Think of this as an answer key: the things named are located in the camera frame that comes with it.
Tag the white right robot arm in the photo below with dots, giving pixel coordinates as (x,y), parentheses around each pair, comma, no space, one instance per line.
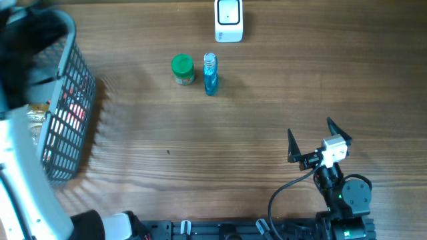
(347,197)

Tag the white barcode scanner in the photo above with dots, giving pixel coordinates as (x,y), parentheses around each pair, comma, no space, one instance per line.
(229,21)

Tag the green lid jar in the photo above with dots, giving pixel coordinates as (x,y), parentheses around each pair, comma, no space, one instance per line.
(183,69)

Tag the grey plastic mesh basket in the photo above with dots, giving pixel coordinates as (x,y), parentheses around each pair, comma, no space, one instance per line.
(43,70)

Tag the blue mouthwash bottle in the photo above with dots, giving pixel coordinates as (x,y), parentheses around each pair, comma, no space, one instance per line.
(210,73)

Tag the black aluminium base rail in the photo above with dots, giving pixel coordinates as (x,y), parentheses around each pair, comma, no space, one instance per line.
(246,230)

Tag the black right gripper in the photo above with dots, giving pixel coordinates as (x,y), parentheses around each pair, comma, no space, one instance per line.
(308,160)

